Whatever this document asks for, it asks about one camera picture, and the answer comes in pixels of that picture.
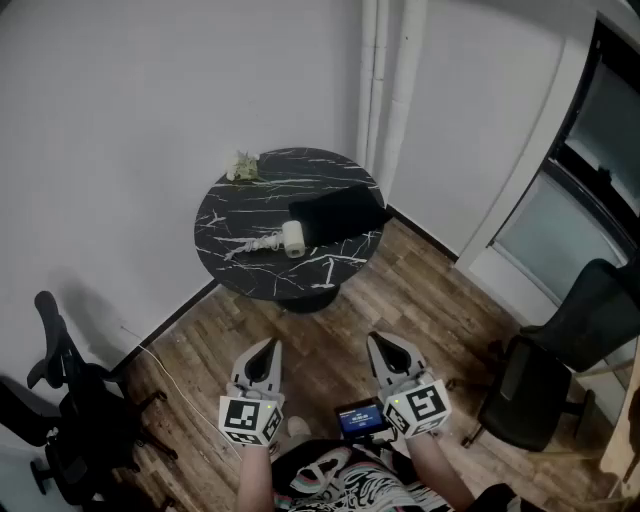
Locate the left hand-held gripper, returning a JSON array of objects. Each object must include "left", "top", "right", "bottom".
[{"left": 218, "top": 337, "right": 286, "bottom": 449}]

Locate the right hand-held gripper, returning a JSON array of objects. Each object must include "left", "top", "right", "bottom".
[{"left": 366, "top": 331, "right": 453, "bottom": 440}]

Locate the white hair dryer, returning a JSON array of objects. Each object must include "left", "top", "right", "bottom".
[{"left": 223, "top": 219, "right": 307, "bottom": 262}]

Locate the black cloth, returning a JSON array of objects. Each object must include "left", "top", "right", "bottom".
[{"left": 288, "top": 183, "right": 394, "bottom": 248}]

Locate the person's left forearm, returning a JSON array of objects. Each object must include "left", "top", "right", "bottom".
[{"left": 234, "top": 442, "right": 275, "bottom": 512}]

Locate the person's right forearm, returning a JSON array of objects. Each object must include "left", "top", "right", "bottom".
[{"left": 407, "top": 432, "right": 477, "bottom": 512}]

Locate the small screen device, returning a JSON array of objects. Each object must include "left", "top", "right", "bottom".
[{"left": 334, "top": 397, "right": 392, "bottom": 442}]

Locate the person's light shoe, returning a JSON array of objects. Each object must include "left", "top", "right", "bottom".
[{"left": 286, "top": 415, "right": 313, "bottom": 442}]

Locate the person's black printed shirt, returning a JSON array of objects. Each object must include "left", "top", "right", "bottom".
[{"left": 272, "top": 439, "right": 454, "bottom": 512}]

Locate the black mesh office chair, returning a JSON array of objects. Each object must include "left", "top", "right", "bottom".
[{"left": 460, "top": 258, "right": 640, "bottom": 454}]

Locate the black office chair with headrest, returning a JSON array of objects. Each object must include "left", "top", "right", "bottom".
[{"left": 0, "top": 289, "right": 180, "bottom": 509}]

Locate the pale artificial flower bunch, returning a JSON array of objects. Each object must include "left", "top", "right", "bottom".
[{"left": 224, "top": 149, "right": 272, "bottom": 185}]

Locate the wooden desk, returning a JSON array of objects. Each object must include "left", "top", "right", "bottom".
[{"left": 598, "top": 339, "right": 640, "bottom": 497}]

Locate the dark framed window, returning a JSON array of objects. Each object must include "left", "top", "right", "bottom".
[{"left": 488, "top": 19, "right": 640, "bottom": 314}]

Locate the thick white insulated pipe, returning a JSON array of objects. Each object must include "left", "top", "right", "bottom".
[{"left": 375, "top": 0, "right": 430, "bottom": 197}]

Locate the thin white pipe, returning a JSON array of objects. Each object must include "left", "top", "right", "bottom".
[
  {"left": 366, "top": 0, "right": 392, "bottom": 174},
  {"left": 356, "top": 0, "right": 379, "bottom": 164}
]

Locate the thin white floor cable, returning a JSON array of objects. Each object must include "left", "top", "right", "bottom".
[{"left": 121, "top": 324, "right": 243, "bottom": 462}]

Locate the black table pedestal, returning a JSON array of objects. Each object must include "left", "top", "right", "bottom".
[{"left": 273, "top": 284, "right": 343, "bottom": 315}]

